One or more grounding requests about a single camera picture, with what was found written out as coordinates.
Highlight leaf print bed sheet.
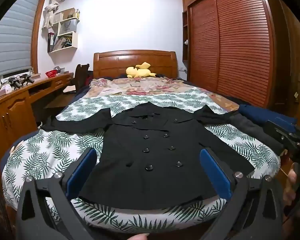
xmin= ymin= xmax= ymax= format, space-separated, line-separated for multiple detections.
xmin=1 ymin=92 xmax=282 ymax=233

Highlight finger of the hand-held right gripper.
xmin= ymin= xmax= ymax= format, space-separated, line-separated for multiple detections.
xmin=264 ymin=120 xmax=300 ymax=143

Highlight black hand-held device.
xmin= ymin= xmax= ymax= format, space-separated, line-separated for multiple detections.
xmin=9 ymin=77 xmax=24 ymax=89
xmin=19 ymin=74 xmax=35 ymax=84

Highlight floral blanket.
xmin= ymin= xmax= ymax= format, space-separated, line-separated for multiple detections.
xmin=89 ymin=77 xmax=240 ymax=113

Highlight yellow plush toy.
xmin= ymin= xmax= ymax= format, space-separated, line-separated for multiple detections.
xmin=126 ymin=62 xmax=157 ymax=78

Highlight wooden door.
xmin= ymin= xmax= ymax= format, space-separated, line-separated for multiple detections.
xmin=277 ymin=0 xmax=300 ymax=125

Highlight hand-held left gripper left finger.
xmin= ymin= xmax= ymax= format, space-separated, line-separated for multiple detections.
xmin=16 ymin=147 xmax=98 ymax=240

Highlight wooden open shelf niche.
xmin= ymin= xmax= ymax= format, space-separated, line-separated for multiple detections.
xmin=182 ymin=11 xmax=189 ymax=61

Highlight wooden louvred wardrobe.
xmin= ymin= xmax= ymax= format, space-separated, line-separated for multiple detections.
xmin=187 ymin=0 xmax=278 ymax=108

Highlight person's left hand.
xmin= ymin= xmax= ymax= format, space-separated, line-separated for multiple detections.
xmin=125 ymin=233 xmax=150 ymax=240

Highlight dark chair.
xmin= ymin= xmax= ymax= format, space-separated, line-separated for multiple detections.
xmin=70 ymin=64 xmax=92 ymax=93

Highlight white wall shelf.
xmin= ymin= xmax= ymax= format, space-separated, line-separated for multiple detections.
xmin=47 ymin=7 xmax=80 ymax=53

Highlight wooden headboard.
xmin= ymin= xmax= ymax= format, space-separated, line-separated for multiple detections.
xmin=93 ymin=50 xmax=178 ymax=79

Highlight dark grey cloth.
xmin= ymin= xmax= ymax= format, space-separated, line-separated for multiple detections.
xmin=230 ymin=112 xmax=290 ymax=155

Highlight wooden desk cabinet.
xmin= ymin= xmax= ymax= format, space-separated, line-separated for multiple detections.
xmin=0 ymin=72 xmax=74 ymax=160

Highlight white hanging cloth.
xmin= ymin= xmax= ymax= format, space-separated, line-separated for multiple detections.
xmin=42 ymin=0 xmax=67 ymax=29

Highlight black double-breasted coat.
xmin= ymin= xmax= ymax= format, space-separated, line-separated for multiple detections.
xmin=43 ymin=102 xmax=255 ymax=210

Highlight person's right hand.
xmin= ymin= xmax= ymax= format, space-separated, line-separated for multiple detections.
xmin=283 ymin=164 xmax=300 ymax=218

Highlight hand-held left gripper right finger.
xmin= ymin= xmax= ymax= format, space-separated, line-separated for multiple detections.
xmin=199 ymin=147 xmax=283 ymax=240

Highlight grey window blind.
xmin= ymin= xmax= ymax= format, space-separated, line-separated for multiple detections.
xmin=0 ymin=0 xmax=42 ymax=78

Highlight navy blue folded cloth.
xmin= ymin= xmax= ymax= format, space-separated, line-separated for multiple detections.
xmin=239 ymin=104 xmax=298 ymax=133

